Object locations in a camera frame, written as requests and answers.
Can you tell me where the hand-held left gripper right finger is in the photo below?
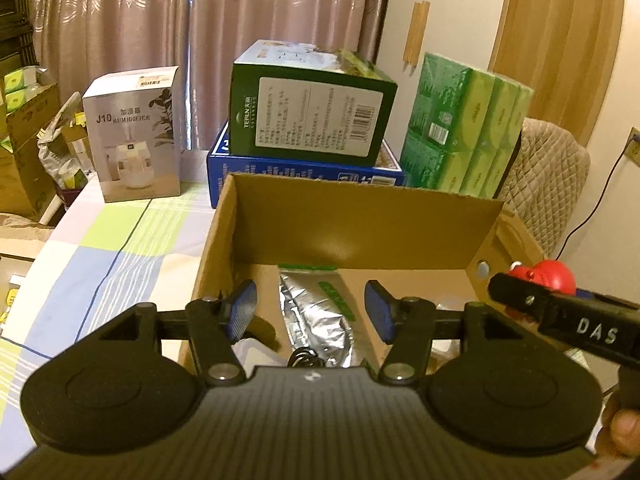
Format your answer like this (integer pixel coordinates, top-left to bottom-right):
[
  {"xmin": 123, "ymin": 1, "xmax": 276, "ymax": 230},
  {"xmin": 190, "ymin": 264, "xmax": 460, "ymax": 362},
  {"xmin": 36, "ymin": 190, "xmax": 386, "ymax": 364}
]
[{"xmin": 364, "ymin": 280, "xmax": 526, "ymax": 386}]

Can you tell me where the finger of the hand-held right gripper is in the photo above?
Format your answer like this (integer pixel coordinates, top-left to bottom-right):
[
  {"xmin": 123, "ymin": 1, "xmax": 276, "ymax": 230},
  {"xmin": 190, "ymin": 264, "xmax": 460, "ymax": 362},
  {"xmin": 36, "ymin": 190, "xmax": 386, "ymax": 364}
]
[
  {"xmin": 487, "ymin": 272, "xmax": 556, "ymax": 333},
  {"xmin": 574, "ymin": 287, "xmax": 640, "ymax": 308}
]

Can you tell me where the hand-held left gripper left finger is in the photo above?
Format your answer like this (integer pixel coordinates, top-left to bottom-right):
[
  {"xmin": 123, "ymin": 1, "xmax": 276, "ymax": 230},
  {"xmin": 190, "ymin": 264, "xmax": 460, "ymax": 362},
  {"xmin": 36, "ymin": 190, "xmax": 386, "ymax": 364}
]
[{"xmin": 100, "ymin": 279, "xmax": 258, "ymax": 386}]

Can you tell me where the red round toy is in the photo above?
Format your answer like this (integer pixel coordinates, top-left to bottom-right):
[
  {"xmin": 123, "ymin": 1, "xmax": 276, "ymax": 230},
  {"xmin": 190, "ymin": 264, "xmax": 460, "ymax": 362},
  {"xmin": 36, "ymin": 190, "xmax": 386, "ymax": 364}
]
[{"xmin": 507, "ymin": 259, "xmax": 578, "ymax": 297}]

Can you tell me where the silver foil pouch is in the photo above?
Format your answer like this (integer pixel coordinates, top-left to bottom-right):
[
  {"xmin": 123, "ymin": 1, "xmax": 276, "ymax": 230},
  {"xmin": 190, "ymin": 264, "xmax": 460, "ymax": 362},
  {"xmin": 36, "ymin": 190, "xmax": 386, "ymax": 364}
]
[{"xmin": 277, "ymin": 262, "xmax": 381, "ymax": 368}]

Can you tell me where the black cable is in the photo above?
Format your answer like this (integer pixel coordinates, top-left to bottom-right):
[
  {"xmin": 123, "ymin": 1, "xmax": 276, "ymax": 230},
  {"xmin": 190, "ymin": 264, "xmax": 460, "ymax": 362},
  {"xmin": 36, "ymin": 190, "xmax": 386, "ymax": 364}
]
[{"xmin": 287, "ymin": 347, "xmax": 326, "ymax": 368}]

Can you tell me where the large brown cardboard box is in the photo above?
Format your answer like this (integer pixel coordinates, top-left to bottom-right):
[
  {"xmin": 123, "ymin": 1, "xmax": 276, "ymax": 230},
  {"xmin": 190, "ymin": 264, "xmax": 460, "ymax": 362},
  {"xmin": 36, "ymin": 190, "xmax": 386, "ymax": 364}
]
[{"xmin": 177, "ymin": 172, "xmax": 546, "ymax": 376}]

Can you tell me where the person's right hand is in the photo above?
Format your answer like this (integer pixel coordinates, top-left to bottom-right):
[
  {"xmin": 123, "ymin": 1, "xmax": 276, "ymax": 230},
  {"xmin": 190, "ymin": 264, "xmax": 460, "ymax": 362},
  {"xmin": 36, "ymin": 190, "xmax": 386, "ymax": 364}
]
[{"xmin": 597, "ymin": 392, "xmax": 640, "ymax": 461}]

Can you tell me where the beige quilted chair cover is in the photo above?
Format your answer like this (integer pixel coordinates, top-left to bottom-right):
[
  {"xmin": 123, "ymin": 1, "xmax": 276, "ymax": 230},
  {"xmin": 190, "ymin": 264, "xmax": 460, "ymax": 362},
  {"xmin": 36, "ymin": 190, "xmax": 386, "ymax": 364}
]
[{"xmin": 497, "ymin": 117, "xmax": 591, "ymax": 261}]

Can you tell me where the blue flat box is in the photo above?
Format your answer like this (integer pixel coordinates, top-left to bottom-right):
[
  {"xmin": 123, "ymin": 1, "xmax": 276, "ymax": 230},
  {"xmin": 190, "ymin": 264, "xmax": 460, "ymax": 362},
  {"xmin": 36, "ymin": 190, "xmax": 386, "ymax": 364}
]
[{"xmin": 206, "ymin": 120, "xmax": 406, "ymax": 208}]

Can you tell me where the checkered tablecloth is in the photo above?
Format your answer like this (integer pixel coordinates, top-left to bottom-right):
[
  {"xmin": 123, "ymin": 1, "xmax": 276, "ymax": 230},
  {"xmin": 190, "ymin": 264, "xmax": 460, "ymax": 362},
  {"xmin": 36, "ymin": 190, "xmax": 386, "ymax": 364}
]
[{"xmin": 0, "ymin": 150, "xmax": 226, "ymax": 461}]

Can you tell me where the green tissue multipack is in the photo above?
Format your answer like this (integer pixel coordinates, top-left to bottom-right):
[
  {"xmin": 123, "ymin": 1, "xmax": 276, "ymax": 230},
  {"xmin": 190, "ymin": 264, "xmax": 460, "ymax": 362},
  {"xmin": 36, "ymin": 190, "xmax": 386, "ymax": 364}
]
[{"xmin": 400, "ymin": 52, "xmax": 536, "ymax": 198}]

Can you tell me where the green product box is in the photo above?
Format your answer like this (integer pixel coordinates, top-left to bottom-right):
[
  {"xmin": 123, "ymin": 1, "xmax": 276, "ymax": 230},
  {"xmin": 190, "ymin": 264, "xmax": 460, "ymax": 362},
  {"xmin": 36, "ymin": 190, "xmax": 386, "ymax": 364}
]
[{"xmin": 230, "ymin": 40, "xmax": 398, "ymax": 168}]

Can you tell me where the white humidifier box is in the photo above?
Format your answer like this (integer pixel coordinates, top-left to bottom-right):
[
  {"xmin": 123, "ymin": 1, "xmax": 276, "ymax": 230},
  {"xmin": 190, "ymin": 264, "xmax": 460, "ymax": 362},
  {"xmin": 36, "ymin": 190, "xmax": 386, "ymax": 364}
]
[{"xmin": 81, "ymin": 66, "xmax": 182, "ymax": 203}]

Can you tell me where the crumpled grey plastic bag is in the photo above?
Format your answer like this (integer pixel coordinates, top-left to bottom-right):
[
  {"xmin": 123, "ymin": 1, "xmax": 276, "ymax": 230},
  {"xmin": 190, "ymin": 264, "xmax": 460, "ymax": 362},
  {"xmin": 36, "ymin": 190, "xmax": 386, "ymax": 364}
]
[{"xmin": 37, "ymin": 92, "xmax": 90, "ymax": 191}]

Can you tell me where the open brown cardboard box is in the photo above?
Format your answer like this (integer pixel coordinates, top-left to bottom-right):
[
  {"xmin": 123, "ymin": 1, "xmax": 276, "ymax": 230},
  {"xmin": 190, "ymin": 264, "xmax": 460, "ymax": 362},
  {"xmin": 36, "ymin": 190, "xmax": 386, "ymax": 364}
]
[{"xmin": 0, "ymin": 82, "xmax": 63, "ymax": 216}]

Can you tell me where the pink curtain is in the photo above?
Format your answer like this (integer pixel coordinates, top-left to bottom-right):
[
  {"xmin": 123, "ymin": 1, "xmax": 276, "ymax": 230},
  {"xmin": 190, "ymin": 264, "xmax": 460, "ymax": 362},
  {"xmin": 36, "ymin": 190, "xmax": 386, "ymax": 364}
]
[{"xmin": 27, "ymin": 0, "xmax": 396, "ymax": 153}]

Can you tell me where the dark folding rack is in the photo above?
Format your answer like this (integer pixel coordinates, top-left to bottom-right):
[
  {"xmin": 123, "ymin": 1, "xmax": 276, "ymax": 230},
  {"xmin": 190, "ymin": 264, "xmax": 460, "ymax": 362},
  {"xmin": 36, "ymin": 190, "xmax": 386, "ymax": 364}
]
[{"xmin": 0, "ymin": 0, "xmax": 38, "ymax": 68}]

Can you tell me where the black power cord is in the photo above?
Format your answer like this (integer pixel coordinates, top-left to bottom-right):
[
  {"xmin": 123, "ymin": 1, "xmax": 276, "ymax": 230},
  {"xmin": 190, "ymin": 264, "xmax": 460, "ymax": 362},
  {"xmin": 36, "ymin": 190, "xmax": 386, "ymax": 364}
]
[{"xmin": 555, "ymin": 147, "xmax": 633, "ymax": 261}]

